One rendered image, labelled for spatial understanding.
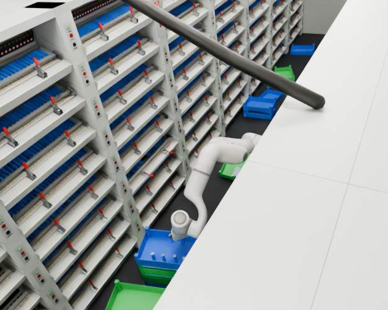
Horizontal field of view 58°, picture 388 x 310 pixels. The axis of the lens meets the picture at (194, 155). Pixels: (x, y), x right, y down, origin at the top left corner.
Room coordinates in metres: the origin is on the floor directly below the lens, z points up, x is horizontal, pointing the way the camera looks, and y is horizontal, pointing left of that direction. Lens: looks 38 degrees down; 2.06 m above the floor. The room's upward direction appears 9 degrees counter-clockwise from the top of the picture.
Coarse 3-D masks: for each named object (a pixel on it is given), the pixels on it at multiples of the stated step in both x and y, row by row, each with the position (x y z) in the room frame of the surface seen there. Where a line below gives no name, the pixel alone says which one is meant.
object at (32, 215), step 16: (80, 160) 1.58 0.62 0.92; (96, 160) 1.61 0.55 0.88; (64, 176) 1.46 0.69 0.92; (80, 176) 1.49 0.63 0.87; (32, 192) 1.36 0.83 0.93; (48, 192) 1.37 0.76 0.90; (64, 192) 1.39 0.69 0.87; (16, 208) 1.26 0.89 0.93; (32, 208) 1.28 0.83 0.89; (48, 208) 1.28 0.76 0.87; (16, 224) 1.17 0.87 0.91; (32, 224) 1.20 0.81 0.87
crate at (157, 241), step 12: (144, 240) 1.28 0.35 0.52; (156, 240) 1.29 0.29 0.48; (168, 240) 1.28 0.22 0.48; (192, 240) 1.25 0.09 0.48; (144, 252) 1.23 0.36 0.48; (156, 252) 1.21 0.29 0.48; (168, 252) 1.20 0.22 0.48; (180, 252) 1.19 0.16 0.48; (144, 264) 1.14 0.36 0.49; (156, 264) 1.12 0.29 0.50; (168, 264) 1.10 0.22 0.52; (180, 264) 1.08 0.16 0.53
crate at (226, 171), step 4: (248, 156) 2.38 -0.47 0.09; (224, 164) 2.34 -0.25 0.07; (228, 164) 2.36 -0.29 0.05; (232, 164) 2.35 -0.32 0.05; (236, 164) 2.33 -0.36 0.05; (240, 164) 2.32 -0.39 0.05; (224, 168) 2.33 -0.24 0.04; (228, 168) 2.32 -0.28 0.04; (232, 168) 2.31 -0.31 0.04; (220, 172) 2.24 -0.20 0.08; (224, 172) 2.29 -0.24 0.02; (228, 172) 2.28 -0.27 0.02; (232, 172) 2.27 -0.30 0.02; (220, 176) 2.26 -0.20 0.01; (224, 176) 2.23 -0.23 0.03; (228, 176) 2.20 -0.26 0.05
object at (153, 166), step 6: (168, 132) 2.25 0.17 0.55; (174, 138) 2.23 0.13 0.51; (162, 144) 2.17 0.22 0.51; (168, 144) 2.18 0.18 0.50; (174, 144) 2.19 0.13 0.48; (168, 150) 2.12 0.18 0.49; (150, 156) 2.04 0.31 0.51; (156, 156) 2.05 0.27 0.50; (162, 156) 2.05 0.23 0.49; (144, 162) 1.98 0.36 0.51; (156, 162) 1.99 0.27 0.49; (150, 168) 1.94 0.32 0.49; (156, 168) 1.98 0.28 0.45; (138, 180) 1.82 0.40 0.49; (144, 180) 1.84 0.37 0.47; (132, 186) 1.77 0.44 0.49; (138, 186) 1.77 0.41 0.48; (132, 192) 1.73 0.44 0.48
